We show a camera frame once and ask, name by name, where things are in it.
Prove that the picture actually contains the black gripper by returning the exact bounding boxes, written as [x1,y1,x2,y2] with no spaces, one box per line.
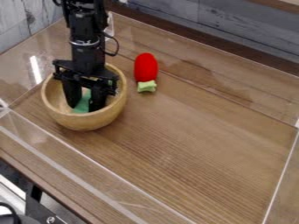
[52,43,119,112]

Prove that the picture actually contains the green rectangular block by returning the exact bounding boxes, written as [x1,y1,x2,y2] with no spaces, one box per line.
[71,80,115,114]

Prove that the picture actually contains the light wooden bowl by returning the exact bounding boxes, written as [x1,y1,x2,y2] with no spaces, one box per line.
[42,63,128,131]

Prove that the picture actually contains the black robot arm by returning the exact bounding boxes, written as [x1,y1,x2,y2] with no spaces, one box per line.
[52,0,119,112]

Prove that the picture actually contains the red plush strawberry toy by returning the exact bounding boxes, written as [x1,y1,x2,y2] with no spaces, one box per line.
[135,52,159,93]

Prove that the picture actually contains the clear acrylic enclosure panel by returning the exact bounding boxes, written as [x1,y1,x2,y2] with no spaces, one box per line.
[0,99,195,224]

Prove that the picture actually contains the black metal table bracket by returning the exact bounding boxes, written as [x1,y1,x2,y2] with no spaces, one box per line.
[24,185,78,224]

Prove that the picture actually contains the black cable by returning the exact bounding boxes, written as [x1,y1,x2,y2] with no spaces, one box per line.
[0,202,22,224]

